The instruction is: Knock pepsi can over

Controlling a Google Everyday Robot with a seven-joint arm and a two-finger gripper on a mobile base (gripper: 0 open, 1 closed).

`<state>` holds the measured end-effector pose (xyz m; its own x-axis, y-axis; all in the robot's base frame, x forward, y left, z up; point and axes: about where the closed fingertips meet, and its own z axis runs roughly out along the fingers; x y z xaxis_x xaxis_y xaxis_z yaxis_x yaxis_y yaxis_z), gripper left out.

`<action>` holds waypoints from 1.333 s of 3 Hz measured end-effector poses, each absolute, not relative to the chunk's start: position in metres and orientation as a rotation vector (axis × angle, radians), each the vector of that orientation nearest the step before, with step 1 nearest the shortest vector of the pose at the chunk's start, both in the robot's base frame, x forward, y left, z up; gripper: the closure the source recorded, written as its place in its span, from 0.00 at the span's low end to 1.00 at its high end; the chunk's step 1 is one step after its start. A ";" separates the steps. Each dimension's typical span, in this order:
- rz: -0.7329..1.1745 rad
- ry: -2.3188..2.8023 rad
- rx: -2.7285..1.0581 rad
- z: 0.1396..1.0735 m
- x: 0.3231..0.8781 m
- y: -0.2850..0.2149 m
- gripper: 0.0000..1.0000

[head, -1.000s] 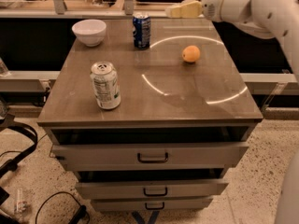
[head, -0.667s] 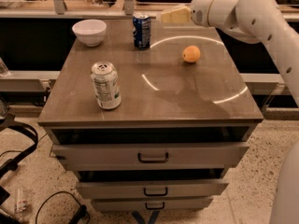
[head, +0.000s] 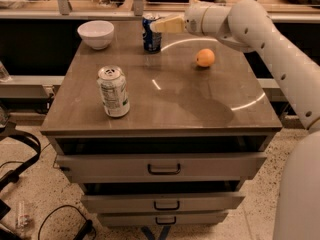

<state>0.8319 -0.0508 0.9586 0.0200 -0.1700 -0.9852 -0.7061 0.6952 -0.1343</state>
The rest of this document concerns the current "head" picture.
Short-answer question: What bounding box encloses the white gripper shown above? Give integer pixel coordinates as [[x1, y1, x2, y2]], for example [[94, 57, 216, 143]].
[[150, 0, 207, 35]]

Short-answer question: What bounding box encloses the blue pepsi can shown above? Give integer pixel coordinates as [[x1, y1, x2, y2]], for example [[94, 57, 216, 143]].
[[142, 14, 162, 53]]

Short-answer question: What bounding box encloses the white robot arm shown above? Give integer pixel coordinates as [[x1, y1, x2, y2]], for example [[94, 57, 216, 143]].
[[151, 0, 320, 240]]

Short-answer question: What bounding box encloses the silver green soda can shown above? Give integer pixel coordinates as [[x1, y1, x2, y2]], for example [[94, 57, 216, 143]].
[[97, 65, 130, 118]]

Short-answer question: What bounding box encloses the orange fruit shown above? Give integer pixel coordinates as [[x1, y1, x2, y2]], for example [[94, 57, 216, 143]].
[[196, 49, 215, 67]]

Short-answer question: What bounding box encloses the white ceramic bowl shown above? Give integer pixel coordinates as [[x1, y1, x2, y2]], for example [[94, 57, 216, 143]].
[[77, 20, 115, 50]]

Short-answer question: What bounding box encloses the grey drawer cabinet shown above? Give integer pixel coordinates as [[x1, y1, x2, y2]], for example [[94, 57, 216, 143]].
[[39, 19, 283, 228]]

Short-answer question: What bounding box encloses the top grey drawer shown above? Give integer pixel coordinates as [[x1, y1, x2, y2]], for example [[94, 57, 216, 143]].
[[57, 152, 266, 183]]

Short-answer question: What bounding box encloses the grey drawer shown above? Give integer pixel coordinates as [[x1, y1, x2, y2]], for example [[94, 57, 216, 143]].
[[57, 152, 266, 183], [97, 211, 228, 227], [81, 192, 244, 214]]

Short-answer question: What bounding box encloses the middle grey drawer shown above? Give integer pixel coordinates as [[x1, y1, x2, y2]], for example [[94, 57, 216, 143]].
[[81, 192, 244, 214]]

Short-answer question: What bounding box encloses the bottom grey drawer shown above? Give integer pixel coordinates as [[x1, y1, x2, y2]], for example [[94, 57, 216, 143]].
[[97, 211, 228, 227]]

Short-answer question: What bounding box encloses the black chair base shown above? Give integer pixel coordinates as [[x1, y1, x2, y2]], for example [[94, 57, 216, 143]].
[[0, 104, 42, 191]]

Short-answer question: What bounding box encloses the clear plastic bottle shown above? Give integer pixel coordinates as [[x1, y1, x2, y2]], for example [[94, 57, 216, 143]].
[[16, 201, 31, 230]]

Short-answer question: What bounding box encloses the black floor cable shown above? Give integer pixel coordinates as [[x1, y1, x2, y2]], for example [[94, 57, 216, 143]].
[[37, 204, 97, 240]]

